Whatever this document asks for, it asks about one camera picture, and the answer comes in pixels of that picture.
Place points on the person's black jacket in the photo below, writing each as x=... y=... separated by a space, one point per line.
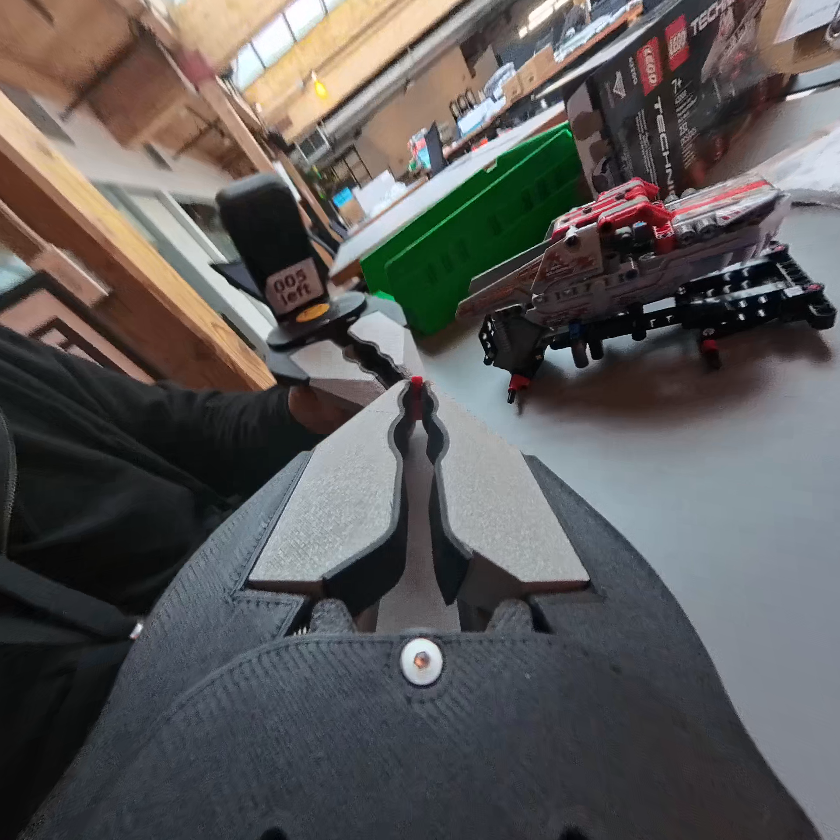
x=65 y=558

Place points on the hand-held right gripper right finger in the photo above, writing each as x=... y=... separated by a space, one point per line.
x=505 y=518

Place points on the wooden beam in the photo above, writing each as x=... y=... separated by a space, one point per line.
x=131 y=262

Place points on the black lego set box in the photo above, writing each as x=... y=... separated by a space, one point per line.
x=676 y=111

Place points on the red lego pin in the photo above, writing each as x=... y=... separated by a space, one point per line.
x=415 y=394

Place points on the person's left forearm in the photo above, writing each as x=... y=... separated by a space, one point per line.
x=216 y=420

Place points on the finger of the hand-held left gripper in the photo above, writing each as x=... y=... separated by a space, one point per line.
x=341 y=371
x=394 y=344

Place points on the green plastic bin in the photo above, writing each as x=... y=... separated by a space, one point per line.
x=472 y=243

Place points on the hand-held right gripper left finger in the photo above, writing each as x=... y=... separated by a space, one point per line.
x=328 y=512

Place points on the person's left hand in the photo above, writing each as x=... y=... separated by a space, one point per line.
x=321 y=410

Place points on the instruction sheet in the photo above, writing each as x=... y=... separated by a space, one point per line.
x=814 y=16

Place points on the red grey lego model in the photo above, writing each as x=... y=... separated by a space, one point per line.
x=623 y=275

